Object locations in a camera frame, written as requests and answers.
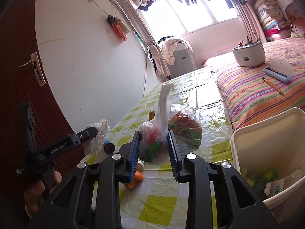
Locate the white floor appliance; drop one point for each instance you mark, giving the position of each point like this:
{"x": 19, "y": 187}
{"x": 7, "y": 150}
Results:
{"x": 183, "y": 59}

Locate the green printed plastic bag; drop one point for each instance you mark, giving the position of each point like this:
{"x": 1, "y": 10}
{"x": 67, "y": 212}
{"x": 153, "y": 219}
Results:
{"x": 188, "y": 128}

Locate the brown wooden door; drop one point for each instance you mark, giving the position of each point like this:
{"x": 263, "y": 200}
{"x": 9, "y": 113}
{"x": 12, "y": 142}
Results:
{"x": 19, "y": 100}

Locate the striped bed sheet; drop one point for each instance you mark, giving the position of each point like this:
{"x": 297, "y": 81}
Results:
{"x": 250, "y": 93}

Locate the yellow pencil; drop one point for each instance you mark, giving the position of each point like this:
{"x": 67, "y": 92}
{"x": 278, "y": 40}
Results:
{"x": 272, "y": 85}

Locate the torn white paper carton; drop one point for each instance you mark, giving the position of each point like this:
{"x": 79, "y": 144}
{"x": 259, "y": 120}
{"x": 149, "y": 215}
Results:
{"x": 286, "y": 182}

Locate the small bottle with blue cap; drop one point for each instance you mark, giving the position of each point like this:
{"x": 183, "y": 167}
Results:
{"x": 109, "y": 146}

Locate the window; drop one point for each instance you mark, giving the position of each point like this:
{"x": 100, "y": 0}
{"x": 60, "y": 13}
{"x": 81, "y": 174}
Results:
{"x": 190, "y": 16}

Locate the person's left hand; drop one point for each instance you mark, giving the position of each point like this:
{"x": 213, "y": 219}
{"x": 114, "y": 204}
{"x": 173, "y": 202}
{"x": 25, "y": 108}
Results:
{"x": 34, "y": 193}

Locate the wooden bed headboard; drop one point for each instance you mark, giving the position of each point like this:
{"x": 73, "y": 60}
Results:
{"x": 295, "y": 19}

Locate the white plastic bag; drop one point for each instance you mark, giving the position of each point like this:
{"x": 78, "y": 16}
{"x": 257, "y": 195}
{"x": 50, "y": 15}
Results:
{"x": 162, "y": 109}

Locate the white hanging garment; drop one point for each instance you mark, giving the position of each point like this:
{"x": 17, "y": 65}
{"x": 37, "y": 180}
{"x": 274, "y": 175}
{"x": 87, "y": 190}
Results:
{"x": 158, "y": 59}

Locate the orange cloth on wall hook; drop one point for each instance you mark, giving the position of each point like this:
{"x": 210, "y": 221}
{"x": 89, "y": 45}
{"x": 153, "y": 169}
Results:
{"x": 118, "y": 27}

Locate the white lace cloth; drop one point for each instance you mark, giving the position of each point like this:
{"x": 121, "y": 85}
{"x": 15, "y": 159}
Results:
{"x": 101, "y": 133}

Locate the blue case with white lid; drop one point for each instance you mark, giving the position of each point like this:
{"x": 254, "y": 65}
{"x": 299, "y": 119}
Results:
{"x": 278, "y": 70}

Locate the beige curtain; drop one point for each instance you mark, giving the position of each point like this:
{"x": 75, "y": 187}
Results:
{"x": 135, "y": 16}
{"x": 250, "y": 21}

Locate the stack of folded quilts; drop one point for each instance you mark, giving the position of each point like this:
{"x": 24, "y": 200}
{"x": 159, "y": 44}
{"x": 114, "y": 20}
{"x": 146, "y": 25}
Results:
{"x": 269, "y": 16}

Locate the white wall switch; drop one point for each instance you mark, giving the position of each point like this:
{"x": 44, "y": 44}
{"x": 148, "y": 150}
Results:
{"x": 109, "y": 31}

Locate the floral pillow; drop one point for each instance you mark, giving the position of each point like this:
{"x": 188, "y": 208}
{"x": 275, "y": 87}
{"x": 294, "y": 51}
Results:
{"x": 297, "y": 35}

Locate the black cloth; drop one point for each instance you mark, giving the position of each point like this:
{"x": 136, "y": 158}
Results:
{"x": 165, "y": 39}

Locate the white dotted cloth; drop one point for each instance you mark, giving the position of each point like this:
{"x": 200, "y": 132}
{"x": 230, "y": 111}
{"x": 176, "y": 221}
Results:
{"x": 170, "y": 49}

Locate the white oval pen container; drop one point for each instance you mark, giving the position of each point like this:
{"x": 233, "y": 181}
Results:
{"x": 250, "y": 53}

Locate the orange peel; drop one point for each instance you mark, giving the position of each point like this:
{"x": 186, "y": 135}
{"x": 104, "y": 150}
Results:
{"x": 137, "y": 177}

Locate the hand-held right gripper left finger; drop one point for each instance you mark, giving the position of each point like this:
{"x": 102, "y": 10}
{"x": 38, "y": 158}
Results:
{"x": 133, "y": 157}

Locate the green plush toy with flower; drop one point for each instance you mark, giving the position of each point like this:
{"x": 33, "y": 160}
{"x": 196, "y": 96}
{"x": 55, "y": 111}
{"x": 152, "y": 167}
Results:
{"x": 259, "y": 183}

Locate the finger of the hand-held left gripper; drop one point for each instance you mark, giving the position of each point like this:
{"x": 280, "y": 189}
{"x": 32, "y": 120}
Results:
{"x": 85, "y": 134}

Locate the red basin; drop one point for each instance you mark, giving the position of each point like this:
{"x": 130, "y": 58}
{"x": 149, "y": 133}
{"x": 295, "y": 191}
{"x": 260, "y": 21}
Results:
{"x": 203, "y": 63}

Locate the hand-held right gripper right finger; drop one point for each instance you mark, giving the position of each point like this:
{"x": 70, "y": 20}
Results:
{"x": 172, "y": 157}

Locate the white plastic bin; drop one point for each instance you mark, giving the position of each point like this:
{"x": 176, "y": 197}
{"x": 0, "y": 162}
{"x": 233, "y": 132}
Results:
{"x": 262, "y": 143}

